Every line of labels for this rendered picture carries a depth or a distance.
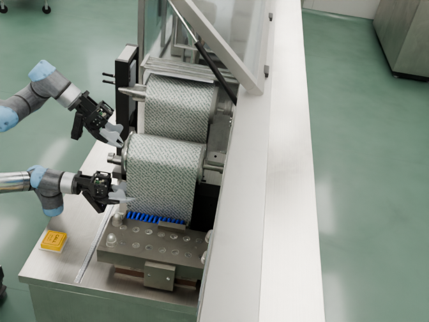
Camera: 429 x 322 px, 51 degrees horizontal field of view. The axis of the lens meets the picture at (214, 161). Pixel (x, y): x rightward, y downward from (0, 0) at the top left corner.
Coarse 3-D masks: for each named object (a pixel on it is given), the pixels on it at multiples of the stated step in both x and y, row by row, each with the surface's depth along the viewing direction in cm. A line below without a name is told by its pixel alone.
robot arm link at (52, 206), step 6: (36, 192) 166; (60, 192) 161; (42, 198) 161; (48, 198) 159; (54, 198) 160; (60, 198) 163; (42, 204) 163; (48, 204) 161; (54, 204) 162; (60, 204) 164; (48, 210) 163; (54, 210) 164; (60, 210) 165; (54, 216) 166
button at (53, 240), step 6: (48, 234) 163; (54, 234) 164; (60, 234) 164; (66, 234) 165; (42, 240) 161; (48, 240) 161; (54, 240) 162; (60, 240) 162; (42, 246) 160; (48, 246) 160; (54, 246) 160; (60, 246) 160
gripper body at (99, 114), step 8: (80, 96) 142; (88, 96) 143; (72, 104) 142; (80, 104) 144; (88, 104) 143; (96, 104) 145; (104, 104) 148; (88, 112) 145; (96, 112) 142; (104, 112) 147; (112, 112) 148; (88, 120) 145; (96, 120) 146; (104, 120) 144; (88, 128) 147; (96, 128) 147
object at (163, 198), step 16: (128, 176) 153; (144, 176) 152; (128, 192) 158; (144, 192) 157; (160, 192) 156; (176, 192) 155; (192, 192) 154; (128, 208) 162; (144, 208) 161; (160, 208) 160; (176, 208) 159
